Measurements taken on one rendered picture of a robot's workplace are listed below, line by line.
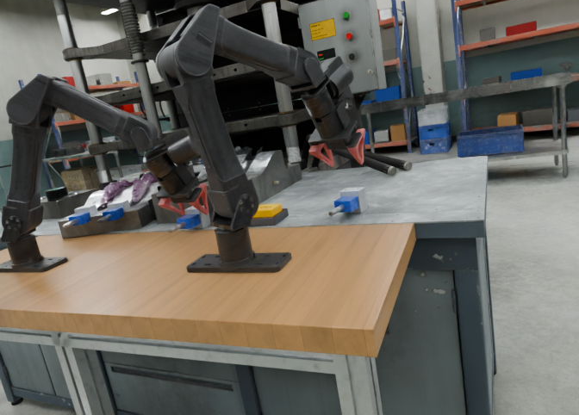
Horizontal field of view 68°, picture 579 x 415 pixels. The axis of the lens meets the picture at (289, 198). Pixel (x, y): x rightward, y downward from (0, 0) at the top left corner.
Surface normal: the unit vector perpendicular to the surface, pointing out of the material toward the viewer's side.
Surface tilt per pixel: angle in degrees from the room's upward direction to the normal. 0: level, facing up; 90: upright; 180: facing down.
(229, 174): 78
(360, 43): 90
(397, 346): 90
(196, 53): 90
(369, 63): 90
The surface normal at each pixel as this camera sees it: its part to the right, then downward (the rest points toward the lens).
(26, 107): 0.06, 0.21
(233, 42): 0.70, 0.14
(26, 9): 0.87, -0.04
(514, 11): -0.46, 0.27
